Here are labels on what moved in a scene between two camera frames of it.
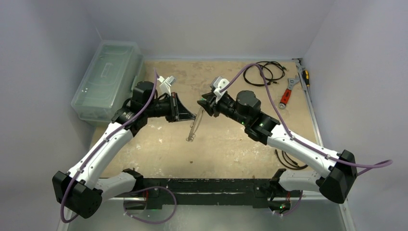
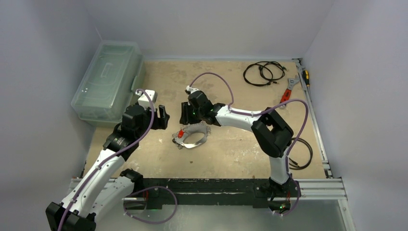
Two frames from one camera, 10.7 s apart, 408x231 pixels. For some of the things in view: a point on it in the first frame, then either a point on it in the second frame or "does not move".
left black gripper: (178, 111) → (159, 122)
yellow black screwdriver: (306, 74) does not move
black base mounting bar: (155, 192) does not move
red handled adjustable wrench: (291, 83) does not move
